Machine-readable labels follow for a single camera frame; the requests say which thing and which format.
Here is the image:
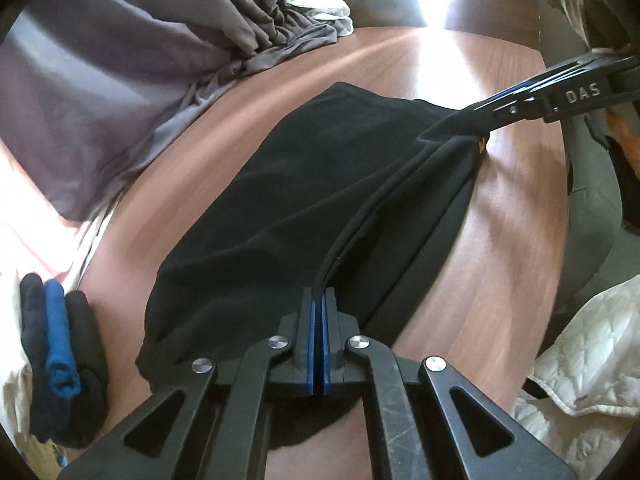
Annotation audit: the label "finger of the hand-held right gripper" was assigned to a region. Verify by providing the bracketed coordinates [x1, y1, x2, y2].
[459, 91, 549, 134]
[486, 51, 637, 107]

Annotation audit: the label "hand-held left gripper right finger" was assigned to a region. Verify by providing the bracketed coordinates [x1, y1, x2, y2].
[322, 287, 581, 480]

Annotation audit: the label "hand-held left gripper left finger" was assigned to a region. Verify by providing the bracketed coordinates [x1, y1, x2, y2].
[57, 287, 317, 480]

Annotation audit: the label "black pants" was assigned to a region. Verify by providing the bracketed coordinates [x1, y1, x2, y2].
[135, 81, 488, 448]

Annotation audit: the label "person's right hand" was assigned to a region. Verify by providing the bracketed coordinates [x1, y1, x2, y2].
[607, 110, 640, 181]

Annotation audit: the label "grey chair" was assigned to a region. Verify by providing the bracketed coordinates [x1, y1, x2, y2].
[537, 0, 640, 311]

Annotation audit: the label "blue folded garment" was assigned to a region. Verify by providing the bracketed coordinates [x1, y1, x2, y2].
[42, 280, 83, 401]

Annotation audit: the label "white quilted cloth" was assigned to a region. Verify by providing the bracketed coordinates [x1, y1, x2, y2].
[512, 274, 640, 443]

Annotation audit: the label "navy folded garment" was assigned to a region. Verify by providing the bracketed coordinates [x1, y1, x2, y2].
[19, 274, 51, 441]

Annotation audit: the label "grey curtain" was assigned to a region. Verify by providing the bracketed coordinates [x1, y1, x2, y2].
[0, 0, 353, 223]

